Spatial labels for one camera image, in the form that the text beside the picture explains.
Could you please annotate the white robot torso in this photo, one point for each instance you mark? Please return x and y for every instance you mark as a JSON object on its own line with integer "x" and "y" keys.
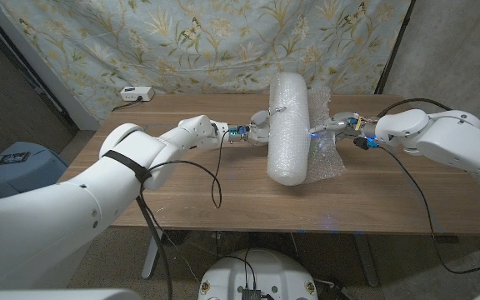
{"x": 261, "y": 271}

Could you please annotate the floral backdrop cloth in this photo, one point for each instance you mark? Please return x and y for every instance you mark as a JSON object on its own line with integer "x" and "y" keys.
{"x": 181, "y": 46}

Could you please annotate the black backdrop pole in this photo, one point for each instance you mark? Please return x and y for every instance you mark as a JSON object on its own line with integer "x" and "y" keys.
{"x": 394, "y": 46}

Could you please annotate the black round fan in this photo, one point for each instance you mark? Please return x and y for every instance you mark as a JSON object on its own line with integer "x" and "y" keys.
{"x": 177, "y": 238}

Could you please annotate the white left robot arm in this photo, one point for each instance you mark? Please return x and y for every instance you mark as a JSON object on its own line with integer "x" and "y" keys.
{"x": 56, "y": 225}

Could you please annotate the black torso device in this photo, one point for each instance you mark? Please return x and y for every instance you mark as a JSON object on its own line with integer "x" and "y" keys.
{"x": 250, "y": 294}

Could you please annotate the white power strip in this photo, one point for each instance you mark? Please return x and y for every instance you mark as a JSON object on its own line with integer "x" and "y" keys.
{"x": 136, "y": 93}

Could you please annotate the bubble wrap roll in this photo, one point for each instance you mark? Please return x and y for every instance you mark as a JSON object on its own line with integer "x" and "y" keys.
{"x": 288, "y": 137}

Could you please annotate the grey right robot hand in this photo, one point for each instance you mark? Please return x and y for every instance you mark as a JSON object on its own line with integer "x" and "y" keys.
{"x": 348, "y": 124}

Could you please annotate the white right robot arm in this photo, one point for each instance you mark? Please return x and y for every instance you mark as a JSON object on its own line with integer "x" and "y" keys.
{"x": 448, "y": 141}

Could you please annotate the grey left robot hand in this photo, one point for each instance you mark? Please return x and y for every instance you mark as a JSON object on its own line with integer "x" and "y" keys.
{"x": 260, "y": 129}

